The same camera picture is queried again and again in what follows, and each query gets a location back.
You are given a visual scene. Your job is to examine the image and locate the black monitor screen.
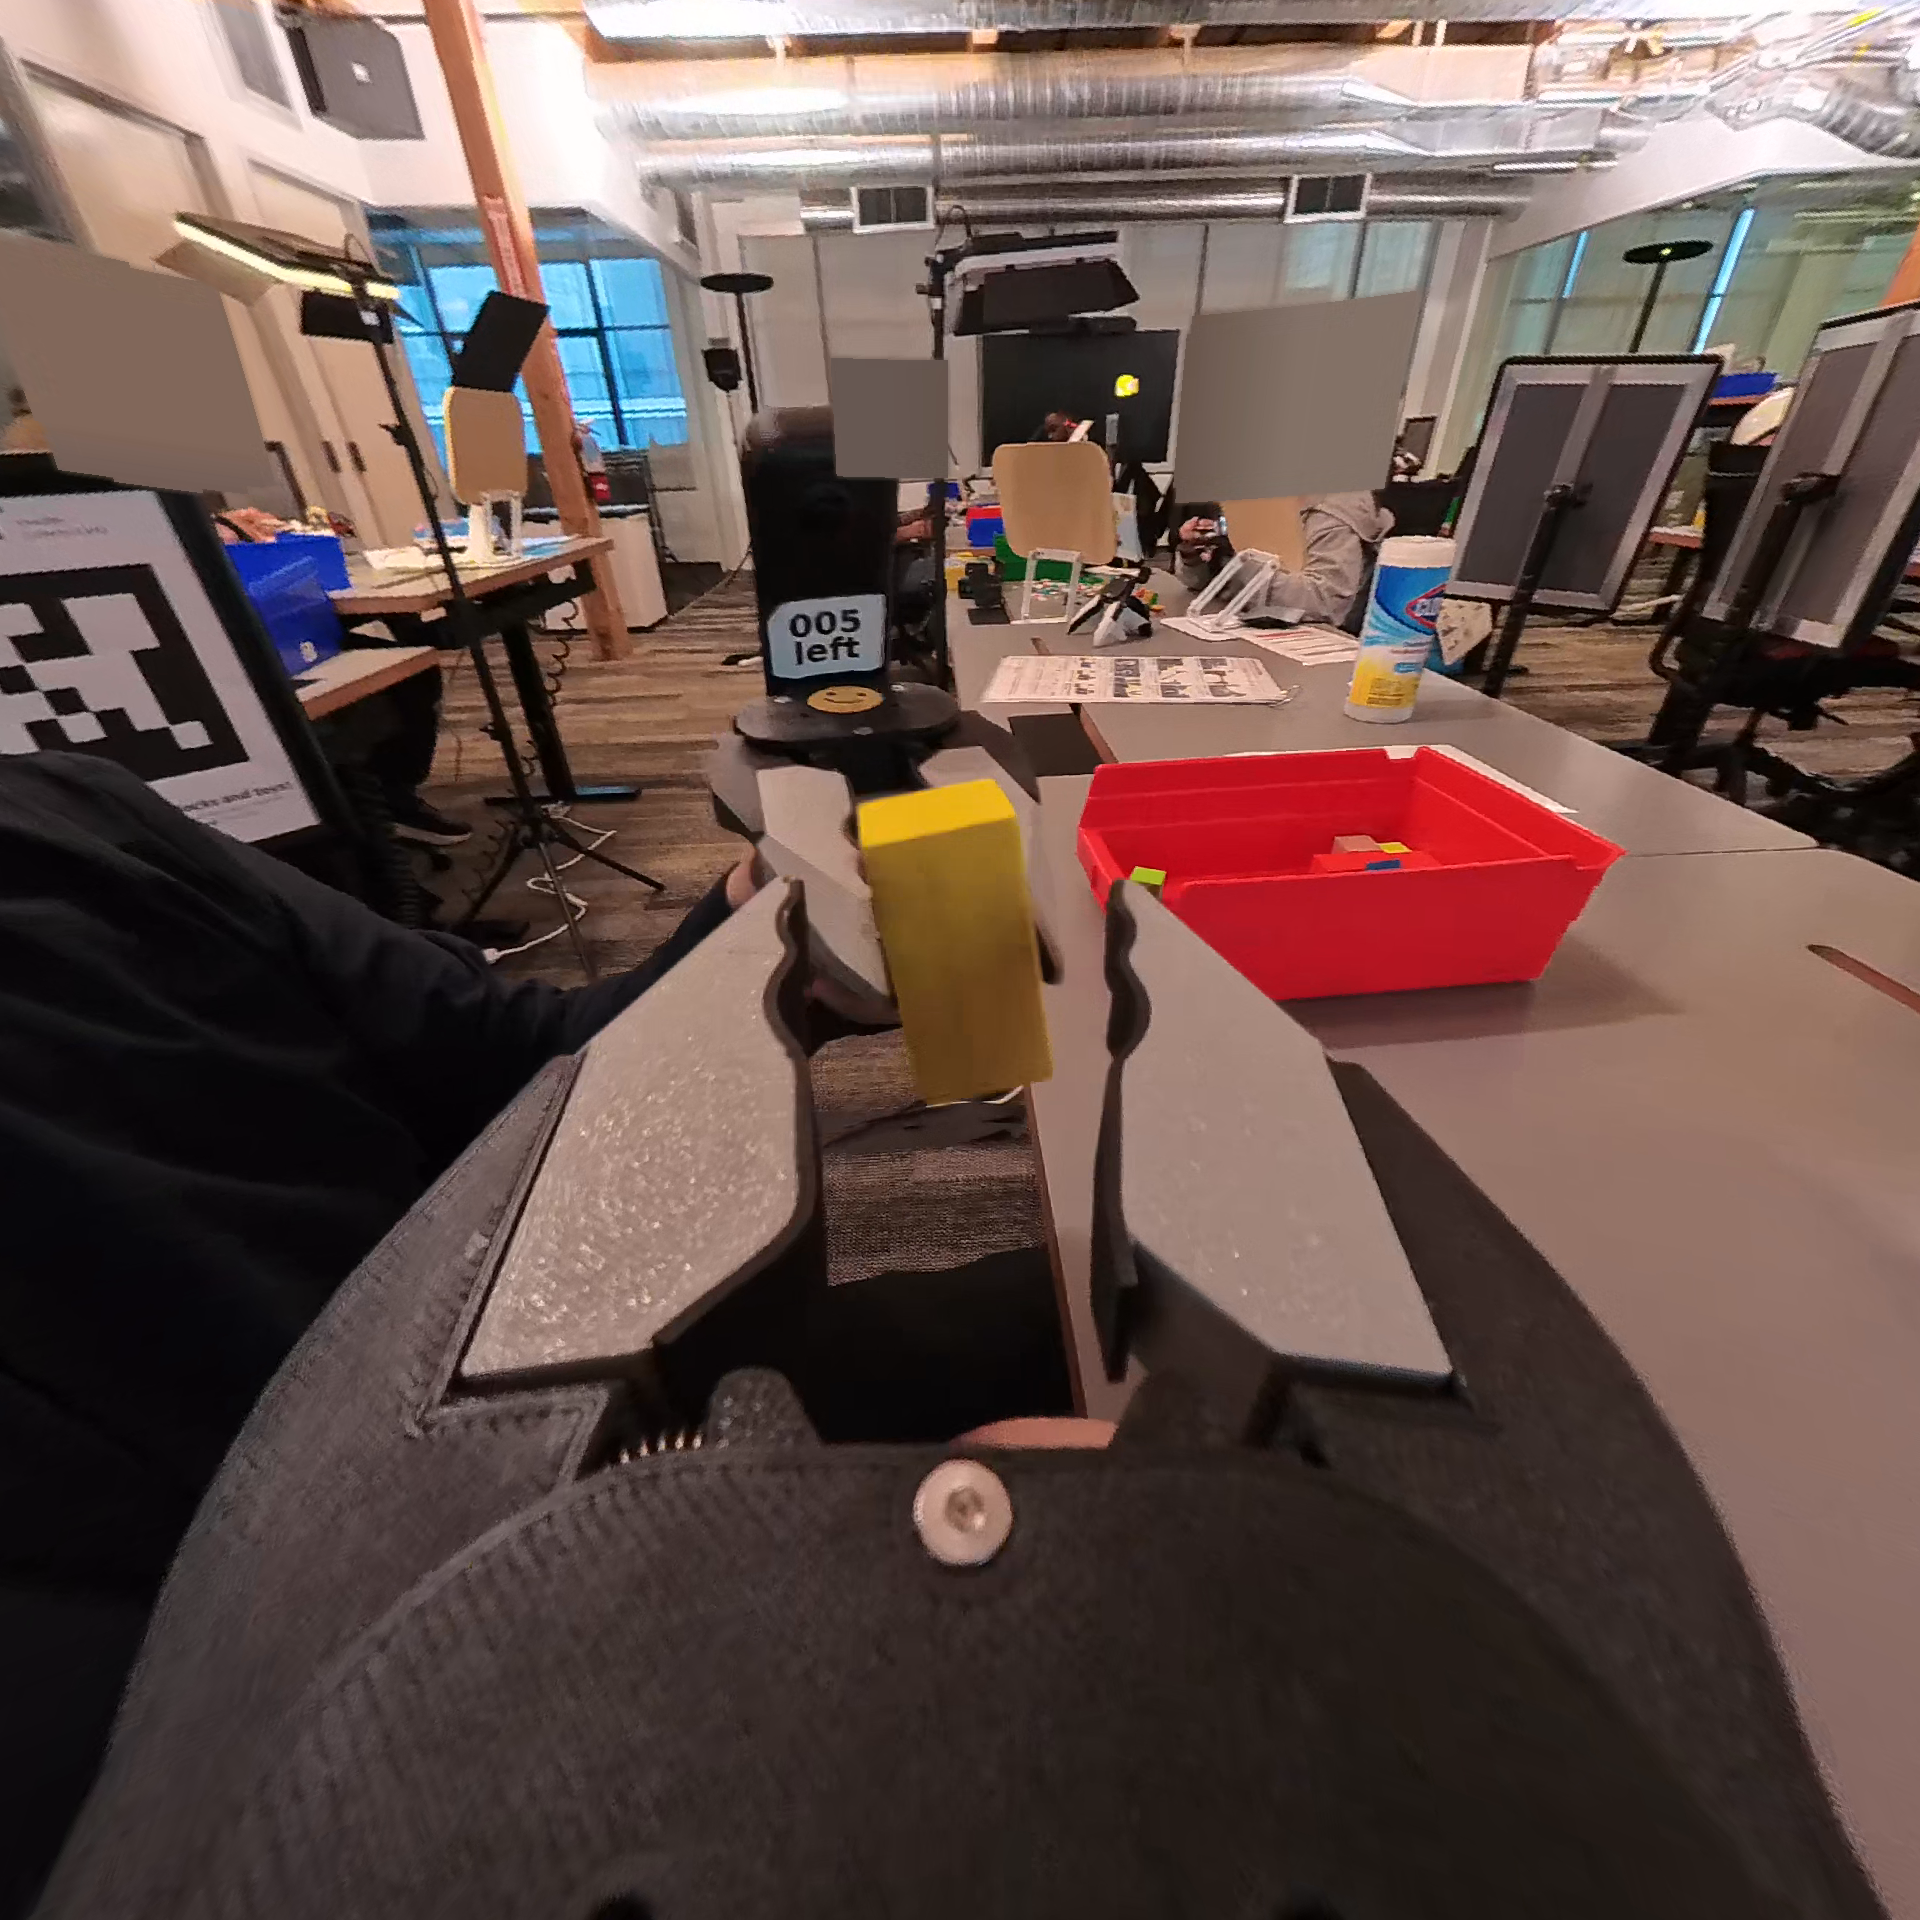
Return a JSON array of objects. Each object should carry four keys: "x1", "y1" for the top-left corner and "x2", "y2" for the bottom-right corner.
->
[{"x1": 978, "y1": 326, "x2": 1184, "y2": 465}]

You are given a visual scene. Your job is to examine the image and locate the black wall speaker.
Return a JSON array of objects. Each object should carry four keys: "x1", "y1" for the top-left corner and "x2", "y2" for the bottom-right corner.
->
[{"x1": 280, "y1": 7, "x2": 426, "y2": 142}]

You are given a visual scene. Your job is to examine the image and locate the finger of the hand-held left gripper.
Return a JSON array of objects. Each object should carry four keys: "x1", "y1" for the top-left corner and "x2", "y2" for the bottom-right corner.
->
[
  {"x1": 914, "y1": 744, "x2": 1067, "y2": 985},
  {"x1": 750, "y1": 766, "x2": 906, "y2": 1028}
]

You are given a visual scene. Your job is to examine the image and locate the black light stand tripod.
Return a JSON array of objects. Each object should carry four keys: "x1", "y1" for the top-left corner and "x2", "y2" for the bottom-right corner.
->
[{"x1": 299, "y1": 293, "x2": 670, "y2": 975}]

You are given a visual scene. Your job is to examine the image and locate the disinfecting wipes canister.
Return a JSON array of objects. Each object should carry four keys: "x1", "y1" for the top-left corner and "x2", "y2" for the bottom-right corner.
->
[{"x1": 1344, "y1": 534, "x2": 1460, "y2": 727}]

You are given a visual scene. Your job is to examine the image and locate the small wooden board on stand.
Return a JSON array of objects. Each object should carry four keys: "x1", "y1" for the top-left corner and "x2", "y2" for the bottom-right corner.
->
[{"x1": 442, "y1": 383, "x2": 530, "y2": 504}]

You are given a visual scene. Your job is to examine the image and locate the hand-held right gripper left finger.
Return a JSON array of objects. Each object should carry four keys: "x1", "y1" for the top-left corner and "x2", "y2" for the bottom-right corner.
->
[{"x1": 454, "y1": 878, "x2": 826, "y2": 1384}]

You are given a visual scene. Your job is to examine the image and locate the wooden top desk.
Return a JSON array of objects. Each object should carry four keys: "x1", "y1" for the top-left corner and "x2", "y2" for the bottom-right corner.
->
[{"x1": 323, "y1": 532, "x2": 640, "y2": 805}]

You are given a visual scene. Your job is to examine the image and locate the grey panel on black stand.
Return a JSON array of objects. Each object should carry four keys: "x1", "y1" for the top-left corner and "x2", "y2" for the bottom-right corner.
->
[
  {"x1": 1695, "y1": 300, "x2": 1920, "y2": 654},
  {"x1": 1443, "y1": 351, "x2": 1727, "y2": 617}
]

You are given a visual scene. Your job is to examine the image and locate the black and white tag board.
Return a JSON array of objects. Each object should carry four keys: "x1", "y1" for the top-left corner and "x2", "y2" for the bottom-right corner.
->
[{"x1": 0, "y1": 486, "x2": 325, "y2": 848}]

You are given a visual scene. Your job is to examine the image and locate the LED panel light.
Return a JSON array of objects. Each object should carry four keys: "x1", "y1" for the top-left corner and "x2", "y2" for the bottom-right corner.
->
[{"x1": 158, "y1": 209, "x2": 407, "y2": 302}]

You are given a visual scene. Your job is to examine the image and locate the black studio softbox light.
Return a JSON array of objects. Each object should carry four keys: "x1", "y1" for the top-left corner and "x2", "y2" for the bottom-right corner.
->
[{"x1": 944, "y1": 247, "x2": 1143, "y2": 337}]

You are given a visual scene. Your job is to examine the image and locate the blue plastic bin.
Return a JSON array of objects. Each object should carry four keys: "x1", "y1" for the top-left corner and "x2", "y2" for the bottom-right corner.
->
[{"x1": 223, "y1": 532, "x2": 355, "y2": 677}]

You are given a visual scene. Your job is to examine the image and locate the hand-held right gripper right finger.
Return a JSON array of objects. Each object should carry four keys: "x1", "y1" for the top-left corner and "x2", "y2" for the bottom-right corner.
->
[{"x1": 1088, "y1": 880, "x2": 1458, "y2": 1384}]

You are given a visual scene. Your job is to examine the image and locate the black office chair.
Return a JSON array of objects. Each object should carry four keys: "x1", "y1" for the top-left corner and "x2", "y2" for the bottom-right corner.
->
[{"x1": 1612, "y1": 450, "x2": 1920, "y2": 880}]

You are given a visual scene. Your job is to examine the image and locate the printed paper sheet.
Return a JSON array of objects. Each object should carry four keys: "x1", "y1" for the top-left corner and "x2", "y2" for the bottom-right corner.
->
[
  {"x1": 983, "y1": 654, "x2": 1298, "y2": 711},
  {"x1": 1184, "y1": 614, "x2": 1366, "y2": 670}
]

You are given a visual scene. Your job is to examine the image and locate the red plastic bin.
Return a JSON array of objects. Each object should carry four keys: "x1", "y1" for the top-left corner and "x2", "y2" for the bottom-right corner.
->
[{"x1": 1077, "y1": 744, "x2": 1624, "y2": 1002}]

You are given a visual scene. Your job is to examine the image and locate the yellow wooden block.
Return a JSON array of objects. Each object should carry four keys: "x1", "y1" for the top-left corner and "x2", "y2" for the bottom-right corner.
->
[{"x1": 855, "y1": 776, "x2": 1056, "y2": 1104}]

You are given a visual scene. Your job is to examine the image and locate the silver ceiling duct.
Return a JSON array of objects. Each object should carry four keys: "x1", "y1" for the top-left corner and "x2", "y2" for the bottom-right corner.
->
[{"x1": 586, "y1": 58, "x2": 1653, "y2": 189}]

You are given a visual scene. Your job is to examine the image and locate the wooden support post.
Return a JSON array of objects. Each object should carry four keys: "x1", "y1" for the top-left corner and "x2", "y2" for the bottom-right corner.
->
[{"x1": 423, "y1": 0, "x2": 632, "y2": 662}]

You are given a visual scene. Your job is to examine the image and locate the black floor lamp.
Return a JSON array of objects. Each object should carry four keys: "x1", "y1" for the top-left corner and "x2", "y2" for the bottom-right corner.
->
[{"x1": 1620, "y1": 237, "x2": 1715, "y2": 353}]

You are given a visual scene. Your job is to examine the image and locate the black light flag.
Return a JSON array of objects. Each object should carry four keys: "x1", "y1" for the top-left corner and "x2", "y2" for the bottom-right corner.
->
[{"x1": 448, "y1": 288, "x2": 550, "y2": 394}]

